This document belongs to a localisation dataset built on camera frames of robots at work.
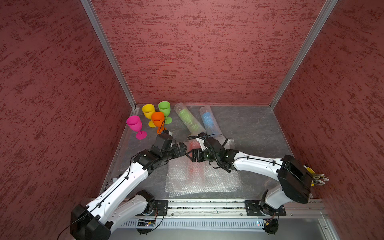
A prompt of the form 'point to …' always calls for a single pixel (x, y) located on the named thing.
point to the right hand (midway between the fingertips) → (191, 156)
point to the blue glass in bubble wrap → (210, 125)
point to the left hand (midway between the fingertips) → (179, 152)
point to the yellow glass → (148, 109)
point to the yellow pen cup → (310, 170)
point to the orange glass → (158, 120)
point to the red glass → (196, 171)
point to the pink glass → (135, 123)
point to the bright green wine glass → (164, 106)
